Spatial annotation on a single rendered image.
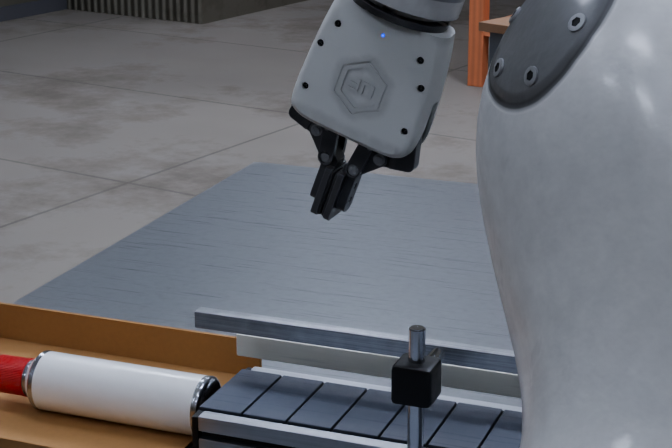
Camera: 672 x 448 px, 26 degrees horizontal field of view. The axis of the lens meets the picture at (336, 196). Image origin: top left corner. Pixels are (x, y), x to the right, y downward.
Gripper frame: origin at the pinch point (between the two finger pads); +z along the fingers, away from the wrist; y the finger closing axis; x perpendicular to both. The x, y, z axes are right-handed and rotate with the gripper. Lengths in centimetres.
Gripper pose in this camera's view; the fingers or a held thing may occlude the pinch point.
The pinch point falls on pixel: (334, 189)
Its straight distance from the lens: 112.0
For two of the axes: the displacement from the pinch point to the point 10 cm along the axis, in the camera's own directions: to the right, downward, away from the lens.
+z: -3.2, 8.7, 3.8
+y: 8.8, 4.2, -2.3
